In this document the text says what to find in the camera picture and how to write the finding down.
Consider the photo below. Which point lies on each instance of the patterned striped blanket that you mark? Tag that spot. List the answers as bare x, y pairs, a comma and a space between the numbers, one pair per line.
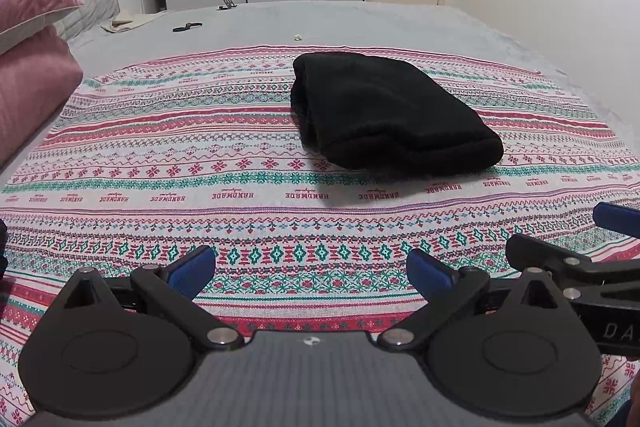
200, 157

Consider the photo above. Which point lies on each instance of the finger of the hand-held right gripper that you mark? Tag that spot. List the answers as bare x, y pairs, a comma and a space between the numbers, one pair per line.
540, 253
617, 219

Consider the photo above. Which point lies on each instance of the beige cloth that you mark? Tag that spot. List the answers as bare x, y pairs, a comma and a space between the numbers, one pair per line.
125, 23

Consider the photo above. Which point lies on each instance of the grey bed sheet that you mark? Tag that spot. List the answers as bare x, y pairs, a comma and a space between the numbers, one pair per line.
325, 22

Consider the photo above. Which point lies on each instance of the black pants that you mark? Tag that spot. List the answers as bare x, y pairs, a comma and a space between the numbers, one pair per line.
390, 112

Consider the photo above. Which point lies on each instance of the small metal stand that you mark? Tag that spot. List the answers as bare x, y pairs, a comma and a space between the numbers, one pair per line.
227, 3

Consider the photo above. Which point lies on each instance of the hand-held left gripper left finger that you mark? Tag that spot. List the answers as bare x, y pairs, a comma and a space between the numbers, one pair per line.
192, 266

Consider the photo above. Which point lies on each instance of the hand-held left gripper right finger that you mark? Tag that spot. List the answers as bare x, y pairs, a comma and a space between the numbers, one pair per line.
426, 268

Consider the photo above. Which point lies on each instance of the pink pillow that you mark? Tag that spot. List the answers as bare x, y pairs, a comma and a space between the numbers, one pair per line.
30, 2
30, 97

